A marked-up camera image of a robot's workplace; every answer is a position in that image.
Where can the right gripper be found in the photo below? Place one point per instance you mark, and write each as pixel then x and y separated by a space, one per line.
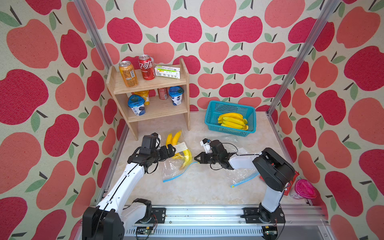
pixel 203 157

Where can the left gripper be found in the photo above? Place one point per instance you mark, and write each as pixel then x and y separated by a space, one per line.
pixel 166 154

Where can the bananas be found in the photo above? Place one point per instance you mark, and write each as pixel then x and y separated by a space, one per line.
pixel 183 156

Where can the zip-top bag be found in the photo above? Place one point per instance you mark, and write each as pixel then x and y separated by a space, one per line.
pixel 170 171
pixel 240 176

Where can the banana bunch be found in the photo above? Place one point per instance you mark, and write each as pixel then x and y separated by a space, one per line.
pixel 233 120

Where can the teal plastic basket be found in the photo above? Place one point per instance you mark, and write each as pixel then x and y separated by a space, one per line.
pixel 217 108

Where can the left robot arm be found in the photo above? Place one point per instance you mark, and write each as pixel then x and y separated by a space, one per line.
pixel 120 192

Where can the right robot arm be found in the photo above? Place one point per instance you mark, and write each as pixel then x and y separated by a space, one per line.
pixel 276 172

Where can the red chips bag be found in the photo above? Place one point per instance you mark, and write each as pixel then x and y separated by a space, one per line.
pixel 290 185

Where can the wooden shelf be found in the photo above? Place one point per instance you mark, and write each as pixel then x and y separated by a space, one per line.
pixel 157 108

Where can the blue yogurt cup left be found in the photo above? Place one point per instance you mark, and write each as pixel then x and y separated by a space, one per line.
pixel 137 105

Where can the blue yogurt cup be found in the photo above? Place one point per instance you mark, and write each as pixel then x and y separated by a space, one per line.
pixel 176 95
pixel 137 105

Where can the small red can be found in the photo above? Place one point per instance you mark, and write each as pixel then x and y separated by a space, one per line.
pixel 163 93

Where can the blue yogurt cup right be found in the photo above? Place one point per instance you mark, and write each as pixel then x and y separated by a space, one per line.
pixel 176 95

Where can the yellow yogurt cup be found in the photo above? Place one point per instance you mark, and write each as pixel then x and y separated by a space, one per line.
pixel 144 95

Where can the green white box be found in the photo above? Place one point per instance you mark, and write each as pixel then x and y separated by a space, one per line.
pixel 168 72

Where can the orange soda can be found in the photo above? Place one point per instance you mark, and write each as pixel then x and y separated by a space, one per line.
pixel 128 73

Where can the red cola can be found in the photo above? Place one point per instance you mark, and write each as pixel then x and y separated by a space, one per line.
pixel 147 68

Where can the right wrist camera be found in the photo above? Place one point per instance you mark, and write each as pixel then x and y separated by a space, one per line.
pixel 205 143

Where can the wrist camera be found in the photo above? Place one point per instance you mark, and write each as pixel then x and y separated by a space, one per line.
pixel 205 143
pixel 156 137

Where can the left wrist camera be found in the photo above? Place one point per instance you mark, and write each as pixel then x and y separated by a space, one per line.
pixel 156 137

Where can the aluminium front rail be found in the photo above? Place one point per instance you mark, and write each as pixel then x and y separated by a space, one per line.
pixel 204 222

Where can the left aluminium corner post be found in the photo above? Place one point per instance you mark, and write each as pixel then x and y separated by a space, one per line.
pixel 90 24

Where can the aluminium corner post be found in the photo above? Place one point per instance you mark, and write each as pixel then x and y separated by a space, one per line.
pixel 320 23
pixel 90 24

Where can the right aluminium corner post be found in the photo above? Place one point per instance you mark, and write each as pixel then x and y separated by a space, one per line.
pixel 320 23

